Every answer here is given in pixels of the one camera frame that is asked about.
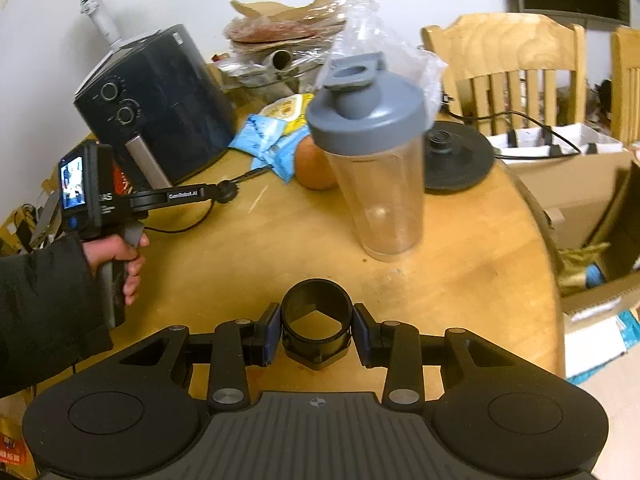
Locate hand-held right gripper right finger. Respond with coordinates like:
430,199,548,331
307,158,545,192
353,303,531,407

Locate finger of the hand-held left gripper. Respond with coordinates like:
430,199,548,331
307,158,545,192
198,181,229,202

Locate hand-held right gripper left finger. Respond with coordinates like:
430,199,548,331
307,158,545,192
107,302,282,409

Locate person's left hand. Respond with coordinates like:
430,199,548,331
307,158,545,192
82,232,150,307

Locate red snack bag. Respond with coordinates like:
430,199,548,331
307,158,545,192
112,167,137,197

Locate thin black rod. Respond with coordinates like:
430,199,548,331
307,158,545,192
239,166,275,184

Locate blue snack packet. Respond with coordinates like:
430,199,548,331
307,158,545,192
229,112,289,154
250,125,314,184

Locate orange fruit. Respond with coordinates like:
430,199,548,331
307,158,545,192
294,136,341,191

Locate dark air fryer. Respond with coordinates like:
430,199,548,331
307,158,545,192
74,24,239,187

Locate yellow snack packet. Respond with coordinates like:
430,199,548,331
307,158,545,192
260,94,316,136

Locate clear shaker bottle grey lid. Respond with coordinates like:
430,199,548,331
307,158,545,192
306,52,431,263

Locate bagged flatbread stack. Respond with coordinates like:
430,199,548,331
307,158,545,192
222,0,352,47

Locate grey tripod stand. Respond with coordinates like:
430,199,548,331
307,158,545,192
75,0,167,61

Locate black kettle base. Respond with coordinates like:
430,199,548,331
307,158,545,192
422,121,496,195

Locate blue white package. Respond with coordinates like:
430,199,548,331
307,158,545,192
565,309,640,387

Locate translucent white plastic bag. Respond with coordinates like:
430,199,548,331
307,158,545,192
320,0,449,127

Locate open cardboard box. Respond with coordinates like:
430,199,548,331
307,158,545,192
557,160,640,333

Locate cardboard box white inserts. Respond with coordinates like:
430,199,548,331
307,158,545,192
487,122,634,252

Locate wooden chair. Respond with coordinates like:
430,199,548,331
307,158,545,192
421,12,587,136
611,25,640,146

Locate black power cable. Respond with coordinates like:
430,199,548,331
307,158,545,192
440,92,584,157

